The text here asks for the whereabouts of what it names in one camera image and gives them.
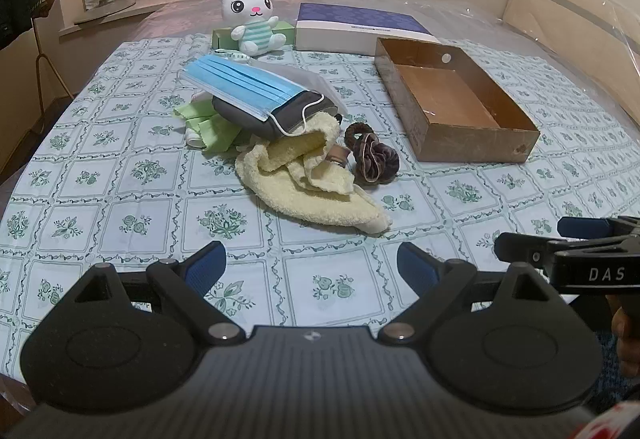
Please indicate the grey fabric pouch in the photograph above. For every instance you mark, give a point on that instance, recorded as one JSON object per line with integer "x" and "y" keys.
{"x": 240, "y": 116}

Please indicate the white and pink sock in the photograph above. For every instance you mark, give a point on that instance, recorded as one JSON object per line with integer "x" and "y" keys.
{"x": 191, "y": 138}

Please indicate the green floral tablecloth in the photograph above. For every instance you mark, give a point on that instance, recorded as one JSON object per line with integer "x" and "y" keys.
{"x": 125, "y": 219}

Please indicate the clear plastic sheet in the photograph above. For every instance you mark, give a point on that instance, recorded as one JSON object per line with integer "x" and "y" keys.
{"x": 475, "y": 19}

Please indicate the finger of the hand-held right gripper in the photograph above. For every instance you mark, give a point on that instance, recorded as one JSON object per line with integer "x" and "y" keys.
{"x": 520, "y": 249}
{"x": 585, "y": 226}

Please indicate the brown cardboard box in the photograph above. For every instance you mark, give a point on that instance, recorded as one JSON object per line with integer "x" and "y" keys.
{"x": 450, "y": 94}

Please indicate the blue textured cloth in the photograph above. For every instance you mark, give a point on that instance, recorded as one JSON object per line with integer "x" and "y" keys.
{"x": 612, "y": 369}

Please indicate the purple and white box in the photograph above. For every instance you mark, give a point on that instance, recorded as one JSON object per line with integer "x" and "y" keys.
{"x": 350, "y": 19}

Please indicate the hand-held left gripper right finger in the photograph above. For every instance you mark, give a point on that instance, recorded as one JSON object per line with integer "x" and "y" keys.
{"x": 415, "y": 266}

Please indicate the brown velvet scrunchie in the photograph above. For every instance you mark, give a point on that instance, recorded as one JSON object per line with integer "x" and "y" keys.
{"x": 377, "y": 161}

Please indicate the red and white patterned cloth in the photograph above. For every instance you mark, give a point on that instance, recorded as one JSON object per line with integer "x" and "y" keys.
{"x": 610, "y": 421}

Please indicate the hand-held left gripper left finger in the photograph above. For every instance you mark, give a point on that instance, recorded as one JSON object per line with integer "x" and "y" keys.
{"x": 207, "y": 269}

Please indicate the beige bed headboard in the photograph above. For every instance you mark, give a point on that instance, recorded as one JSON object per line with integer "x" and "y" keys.
{"x": 575, "y": 4}

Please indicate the green cardboard box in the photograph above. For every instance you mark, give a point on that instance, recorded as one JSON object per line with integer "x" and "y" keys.
{"x": 287, "y": 31}

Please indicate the small brown round object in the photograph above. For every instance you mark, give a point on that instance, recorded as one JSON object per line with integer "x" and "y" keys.
{"x": 339, "y": 155}

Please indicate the yellow towel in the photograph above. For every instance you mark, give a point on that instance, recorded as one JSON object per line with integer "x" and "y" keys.
{"x": 300, "y": 199}

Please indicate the white plush bunny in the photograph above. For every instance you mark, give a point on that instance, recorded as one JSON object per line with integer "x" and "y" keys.
{"x": 245, "y": 9}

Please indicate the blue face mask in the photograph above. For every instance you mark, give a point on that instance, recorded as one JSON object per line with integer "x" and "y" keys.
{"x": 240, "y": 79}

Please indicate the person's right hand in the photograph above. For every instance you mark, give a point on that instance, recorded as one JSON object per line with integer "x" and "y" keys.
{"x": 629, "y": 341}

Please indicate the metal coat rack stand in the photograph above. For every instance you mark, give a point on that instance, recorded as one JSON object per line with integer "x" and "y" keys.
{"x": 40, "y": 49}

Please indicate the green cloth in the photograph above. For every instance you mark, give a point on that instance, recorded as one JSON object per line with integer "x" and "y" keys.
{"x": 205, "y": 126}

